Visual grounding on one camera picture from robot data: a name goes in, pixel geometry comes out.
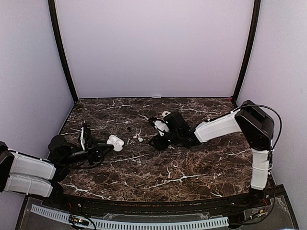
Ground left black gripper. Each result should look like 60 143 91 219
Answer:
61 138 113 165

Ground white earbud charging case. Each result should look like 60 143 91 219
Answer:
106 135 124 152

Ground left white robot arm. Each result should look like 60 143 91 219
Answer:
0 124 114 209

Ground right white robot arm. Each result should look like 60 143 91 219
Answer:
149 100 279 208

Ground white earbud pair on table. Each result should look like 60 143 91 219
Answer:
133 134 144 142

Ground green circuit board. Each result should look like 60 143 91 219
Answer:
69 215 89 226

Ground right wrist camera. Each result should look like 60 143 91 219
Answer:
149 117 169 137

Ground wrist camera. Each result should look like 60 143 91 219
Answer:
80 123 91 151
149 117 169 137

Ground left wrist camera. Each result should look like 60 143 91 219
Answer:
80 123 91 151

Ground black front rail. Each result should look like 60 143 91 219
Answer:
26 185 286 216

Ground grey slotted cable duct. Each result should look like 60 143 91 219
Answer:
30 205 229 230

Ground right black frame post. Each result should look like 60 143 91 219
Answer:
231 0 261 105

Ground black frame post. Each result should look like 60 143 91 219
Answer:
231 0 261 105
47 0 79 103

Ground left black frame post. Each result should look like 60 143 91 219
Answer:
47 0 79 103

